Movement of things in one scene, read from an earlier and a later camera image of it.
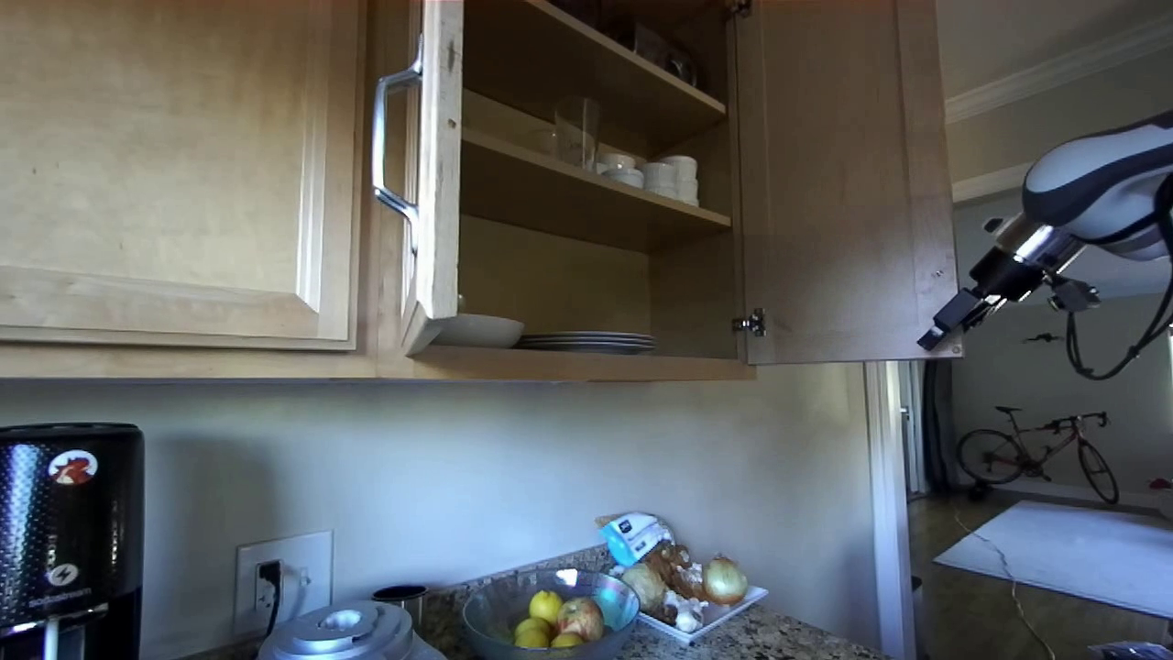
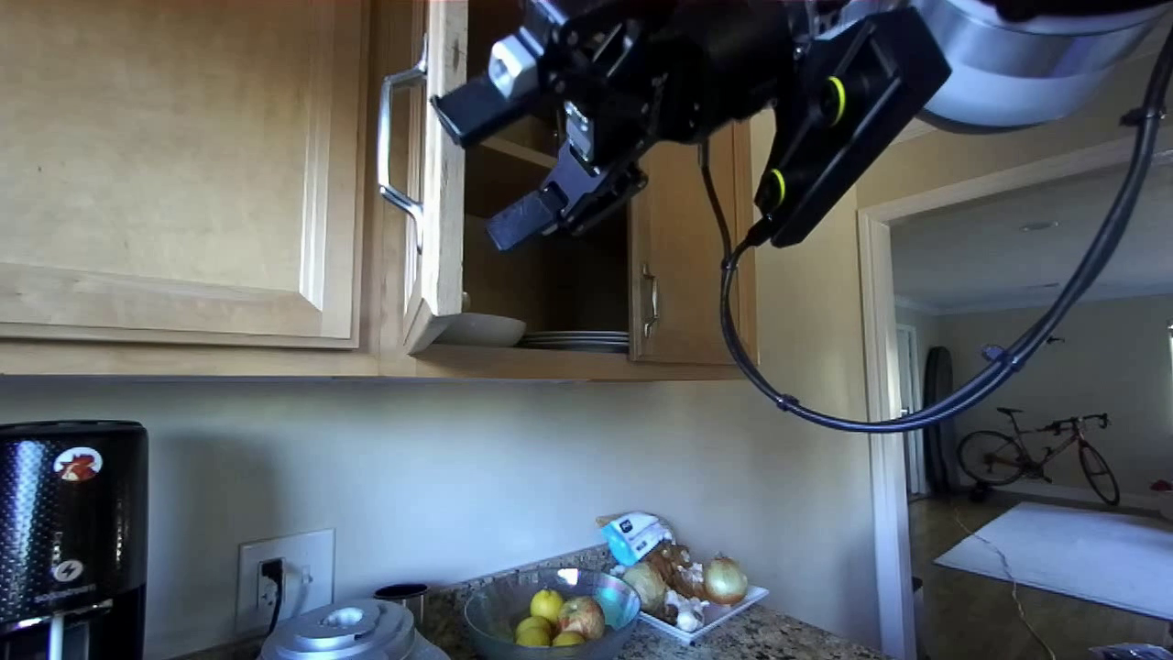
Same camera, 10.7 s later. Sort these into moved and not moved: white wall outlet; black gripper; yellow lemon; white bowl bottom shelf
Moved: black gripper
Not moved: white bowl bottom shelf; white wall outlet; yellow lemon
